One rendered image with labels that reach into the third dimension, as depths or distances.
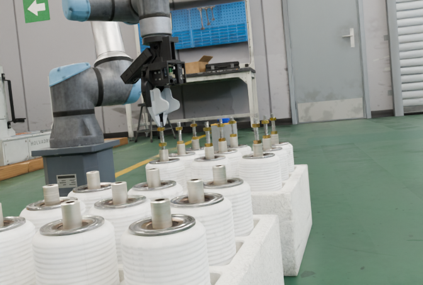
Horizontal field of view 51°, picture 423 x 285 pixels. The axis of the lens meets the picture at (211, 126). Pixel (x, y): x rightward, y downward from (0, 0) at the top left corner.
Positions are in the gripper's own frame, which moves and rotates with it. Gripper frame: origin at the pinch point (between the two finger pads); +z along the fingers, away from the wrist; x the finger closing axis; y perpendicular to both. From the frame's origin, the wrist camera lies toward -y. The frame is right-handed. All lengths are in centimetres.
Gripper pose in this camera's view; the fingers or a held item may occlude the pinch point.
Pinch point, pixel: (158, 121)
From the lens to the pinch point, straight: 110.7
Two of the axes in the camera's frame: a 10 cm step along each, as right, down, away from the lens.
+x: 5.3, -0.9, 8.4
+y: 8.4, -0.5, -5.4
